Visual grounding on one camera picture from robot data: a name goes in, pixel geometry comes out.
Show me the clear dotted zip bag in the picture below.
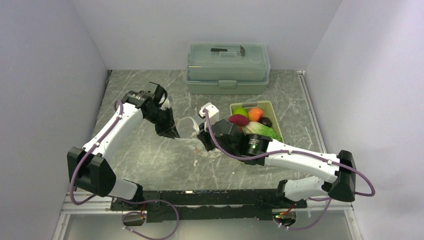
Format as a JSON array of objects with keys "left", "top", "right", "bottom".
[{"left": 175, "top": 107, "right": 221, "bottom": 158}]

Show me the green cabbage leaf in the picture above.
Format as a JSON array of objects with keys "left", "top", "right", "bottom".
[{"left": 242, "top": 121, "right": 283, "bottom": 142}]

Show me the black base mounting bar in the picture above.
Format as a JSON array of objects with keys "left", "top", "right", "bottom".
[{"left": 110, "top": 189, "right": 307, "bottom": 223}]

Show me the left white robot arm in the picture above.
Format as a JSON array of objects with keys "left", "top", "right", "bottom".
[{"left": 67, "top": 82, "right": 180, "bottom": 210}]

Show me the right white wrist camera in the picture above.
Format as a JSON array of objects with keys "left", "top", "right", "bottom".
[{"left": 198, "top": 102, "right": 220, "bottom": 126}]

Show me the orange peach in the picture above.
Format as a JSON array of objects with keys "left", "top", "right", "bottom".
[{"left": 247, "top": 107, "right": 264, "bottom": 122}]

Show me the aluminium rail frame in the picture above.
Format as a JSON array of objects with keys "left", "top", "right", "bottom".
[{"left": 53, "top": 192, "right": 363, "bottom": 240}]

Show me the pale green perforated basket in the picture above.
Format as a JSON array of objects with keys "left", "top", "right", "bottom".
[{"left": 229, "top": 100, "right": 284, "bottom": 142}]

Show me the green apple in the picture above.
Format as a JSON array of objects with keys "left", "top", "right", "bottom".
[{"left": 232, "top": 107, "right": 249, "bottom": 118}]

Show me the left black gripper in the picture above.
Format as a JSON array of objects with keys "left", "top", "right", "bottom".
[{"left": 145, "top": 107, "right": 181, "bottom": 141}]

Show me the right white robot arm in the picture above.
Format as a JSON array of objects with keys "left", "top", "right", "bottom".
[{"left": 198, "top": 119, "right": 356, "bottom": 208}]

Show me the dark brown fruit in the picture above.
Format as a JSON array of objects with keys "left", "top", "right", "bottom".
[{"left": 258, "top": 117, "right": 273, "bottom": 128}]

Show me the green plastic toolbox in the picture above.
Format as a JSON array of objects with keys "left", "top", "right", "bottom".
[{"left": 185, "top": 42, "right": 271, "bottom": 95}]

